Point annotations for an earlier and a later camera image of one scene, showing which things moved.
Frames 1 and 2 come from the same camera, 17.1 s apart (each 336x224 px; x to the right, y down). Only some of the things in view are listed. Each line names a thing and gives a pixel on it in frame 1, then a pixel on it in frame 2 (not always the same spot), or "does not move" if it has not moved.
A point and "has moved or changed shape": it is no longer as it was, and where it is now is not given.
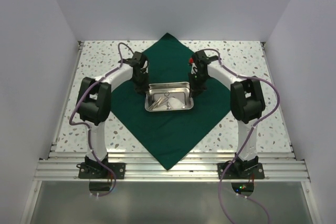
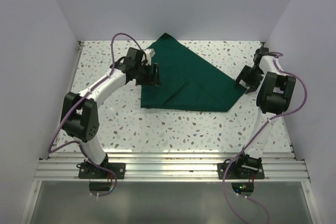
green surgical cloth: [168, 136] has moved or changed shape
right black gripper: [194, 89] -> [243, 76]
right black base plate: [234, 172] does not move
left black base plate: [100, 170] does not move
